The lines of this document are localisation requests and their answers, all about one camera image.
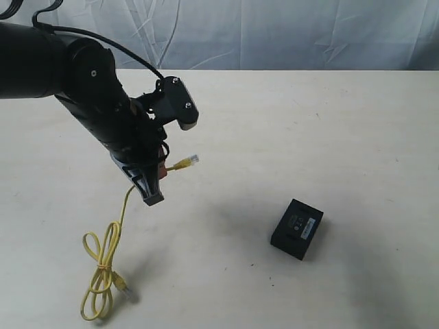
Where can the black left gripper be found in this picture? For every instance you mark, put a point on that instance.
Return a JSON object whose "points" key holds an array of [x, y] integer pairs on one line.
{"points": [[122, 125]]}

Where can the small black box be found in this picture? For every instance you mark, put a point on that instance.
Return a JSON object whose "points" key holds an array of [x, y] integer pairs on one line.
{"points": [[296, 229]]}

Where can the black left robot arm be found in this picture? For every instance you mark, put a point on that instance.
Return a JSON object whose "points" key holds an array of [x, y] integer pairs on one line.
{"points": [[80, 73]]}

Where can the grey wrinkled backdrop cloth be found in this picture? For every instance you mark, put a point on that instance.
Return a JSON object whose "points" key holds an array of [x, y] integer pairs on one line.
{"points": [[265, 34]]}

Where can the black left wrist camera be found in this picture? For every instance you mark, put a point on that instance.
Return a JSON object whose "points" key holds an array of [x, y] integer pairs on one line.
{"points": [[171, 101]]}

